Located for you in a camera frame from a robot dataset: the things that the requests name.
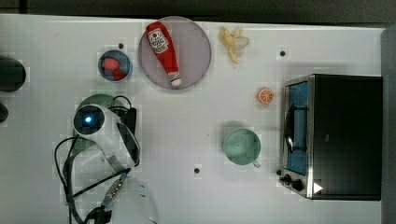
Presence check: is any red toy strawberry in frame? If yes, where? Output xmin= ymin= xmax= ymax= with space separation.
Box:
xmin=102 ymin=57 xmax=120 ymax=71

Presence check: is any green mug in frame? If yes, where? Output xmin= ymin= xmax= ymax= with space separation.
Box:
xmin=222 ymin=128 xmax=262 ymax=168

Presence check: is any orange slice toy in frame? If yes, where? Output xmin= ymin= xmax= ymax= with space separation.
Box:
xmin=256 ymin=88 xmax=274 ymax=105

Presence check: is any black toaster oven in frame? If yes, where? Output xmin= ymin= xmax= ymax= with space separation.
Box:
xmin=276 ymin=74 xmax=383 ymax=201

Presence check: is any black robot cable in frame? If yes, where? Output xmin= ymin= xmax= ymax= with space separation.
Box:
xmin=53 ymin=94 xmax=138 ymax=224

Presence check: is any peeled toy banana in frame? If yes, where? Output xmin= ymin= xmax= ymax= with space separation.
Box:
xmin=219 ymin=27 xmax=249 ymax=64

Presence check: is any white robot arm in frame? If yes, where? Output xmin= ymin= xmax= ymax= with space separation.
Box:
xmin=67 ymin=105 xmax=159 ymax=224

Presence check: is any large black cylinder holder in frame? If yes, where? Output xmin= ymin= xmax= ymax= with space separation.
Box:
xmin=0 ymin=57 xmax=26 ymax=92

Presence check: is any small black cylinder holder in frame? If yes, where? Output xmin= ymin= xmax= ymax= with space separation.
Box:
xmin=0 ymin=103 xmax=8 ymax=122

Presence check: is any red ketchup bottle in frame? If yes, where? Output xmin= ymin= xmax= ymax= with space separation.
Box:
xmin=146 ymin=21 xmax=181 ymax=87

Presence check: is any blue small bowl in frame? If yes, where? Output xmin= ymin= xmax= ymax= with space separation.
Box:
xmin=97 ymin=49 xmax=133 ymax=82

